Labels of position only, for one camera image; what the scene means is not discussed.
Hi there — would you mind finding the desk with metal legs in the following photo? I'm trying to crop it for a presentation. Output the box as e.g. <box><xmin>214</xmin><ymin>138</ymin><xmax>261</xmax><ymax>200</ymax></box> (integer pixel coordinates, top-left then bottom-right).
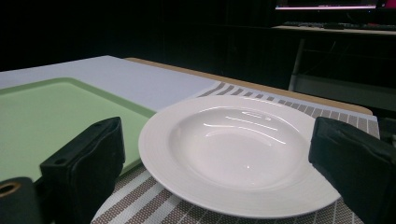
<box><xmin>272</xmin><ymin>24</ymin><xmax>396</xmax><ymax>112</ymax></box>

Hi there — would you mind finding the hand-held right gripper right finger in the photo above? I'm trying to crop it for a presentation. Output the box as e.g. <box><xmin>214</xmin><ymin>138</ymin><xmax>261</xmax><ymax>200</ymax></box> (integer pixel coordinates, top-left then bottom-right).
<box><xmin>307</xmin><ymin>116</ymin><xmax>396</xmax><ymax>224</ymax></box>

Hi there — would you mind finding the light green tray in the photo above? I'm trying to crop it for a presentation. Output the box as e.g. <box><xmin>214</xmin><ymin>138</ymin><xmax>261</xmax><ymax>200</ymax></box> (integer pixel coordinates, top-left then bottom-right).
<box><xmin>0</xmin><ymin>77</ymin><xmax>157</xmax><ymax>183</ymax></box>

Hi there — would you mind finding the white deep plate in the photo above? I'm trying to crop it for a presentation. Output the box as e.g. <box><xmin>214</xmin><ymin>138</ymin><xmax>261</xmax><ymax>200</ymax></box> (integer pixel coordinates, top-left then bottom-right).
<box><xmin>137</xmin><ymin>94</ymin><xmax>342</xmax><ymax>219</ymax></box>

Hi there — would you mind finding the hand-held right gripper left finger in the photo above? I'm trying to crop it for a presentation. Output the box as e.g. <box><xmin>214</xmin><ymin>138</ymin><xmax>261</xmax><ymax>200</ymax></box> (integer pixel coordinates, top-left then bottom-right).
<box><xmin>39</xmin><ymin>116</ymin><xmax>126</xmax><ymax>224</ymax></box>

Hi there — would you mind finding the striped woven placemat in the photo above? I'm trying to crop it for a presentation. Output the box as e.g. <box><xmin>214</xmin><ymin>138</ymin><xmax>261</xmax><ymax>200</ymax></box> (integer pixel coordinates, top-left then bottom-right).
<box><xmin>90</xmin><ymin>81</ymin><xmax>381</xmax><ymax>224</ymax></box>

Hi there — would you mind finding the white board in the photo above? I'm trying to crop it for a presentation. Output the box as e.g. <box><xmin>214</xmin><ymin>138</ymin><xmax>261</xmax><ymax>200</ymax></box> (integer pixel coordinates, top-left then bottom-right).
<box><xmin>0</xmin><ymin>55</ymin><xmax>220</xmax><ymax>113</ymax></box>

